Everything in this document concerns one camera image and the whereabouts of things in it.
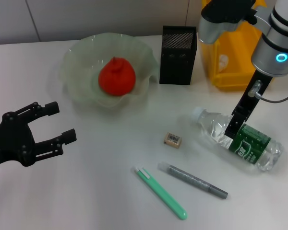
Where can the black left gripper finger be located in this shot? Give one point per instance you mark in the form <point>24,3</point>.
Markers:
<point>68,136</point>
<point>51,109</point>

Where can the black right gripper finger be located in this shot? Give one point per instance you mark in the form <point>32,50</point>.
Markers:
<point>235,127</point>

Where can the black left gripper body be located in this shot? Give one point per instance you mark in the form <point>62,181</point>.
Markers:
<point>14,141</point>

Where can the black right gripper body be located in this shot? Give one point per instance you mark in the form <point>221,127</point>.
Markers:
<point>252,100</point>

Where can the clear water bottle green label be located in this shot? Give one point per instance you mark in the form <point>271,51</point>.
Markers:
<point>254,143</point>

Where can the white paper ball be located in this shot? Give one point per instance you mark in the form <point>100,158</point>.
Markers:
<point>223,63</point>

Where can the orange fruit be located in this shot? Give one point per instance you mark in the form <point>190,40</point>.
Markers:
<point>116,79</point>

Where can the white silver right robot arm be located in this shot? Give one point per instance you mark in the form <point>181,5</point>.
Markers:
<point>273,36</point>

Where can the green glass fruit plate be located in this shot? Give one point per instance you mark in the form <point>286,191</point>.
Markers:
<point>81,62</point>

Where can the beige eraser with barcode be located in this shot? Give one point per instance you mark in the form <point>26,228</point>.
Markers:
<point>172,140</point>

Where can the black mesh pen holder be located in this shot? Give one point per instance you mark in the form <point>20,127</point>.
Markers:
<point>177,69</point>

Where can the mint green pen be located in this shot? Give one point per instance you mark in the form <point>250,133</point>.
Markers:
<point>158,189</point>

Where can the yellow plastic bin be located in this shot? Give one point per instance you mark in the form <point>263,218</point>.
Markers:
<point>230,79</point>

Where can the grey glitter marker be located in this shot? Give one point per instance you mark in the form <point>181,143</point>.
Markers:
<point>192,178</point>

